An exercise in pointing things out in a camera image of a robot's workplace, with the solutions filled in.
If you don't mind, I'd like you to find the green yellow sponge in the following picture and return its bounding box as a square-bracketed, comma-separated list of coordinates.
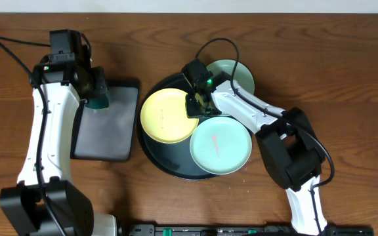
[85, 94, 110, 109]

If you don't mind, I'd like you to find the yellow plate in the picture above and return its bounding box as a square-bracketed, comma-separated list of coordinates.
[140, 88, 200, 144]

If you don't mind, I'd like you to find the light teal plate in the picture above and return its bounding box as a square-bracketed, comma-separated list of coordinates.
[190, 117, 252, 175]

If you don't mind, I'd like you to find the sage green plate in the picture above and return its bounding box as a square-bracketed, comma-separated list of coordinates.
[205, 59, 256, 117]

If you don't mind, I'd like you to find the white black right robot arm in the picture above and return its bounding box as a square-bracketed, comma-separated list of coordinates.
[183, 69, 335, 235]

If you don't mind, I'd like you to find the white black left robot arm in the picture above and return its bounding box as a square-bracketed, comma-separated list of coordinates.
[0, 63, 120, 235]

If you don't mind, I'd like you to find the black rectangular tray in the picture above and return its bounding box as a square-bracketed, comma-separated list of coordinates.
[71, 77, 140, 162]

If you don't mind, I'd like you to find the black round tray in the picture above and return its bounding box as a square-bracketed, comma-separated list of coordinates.
[137, 73, 217, 180]

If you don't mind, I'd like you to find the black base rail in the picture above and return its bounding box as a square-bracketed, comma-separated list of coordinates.
[128, 224, 374, 236]

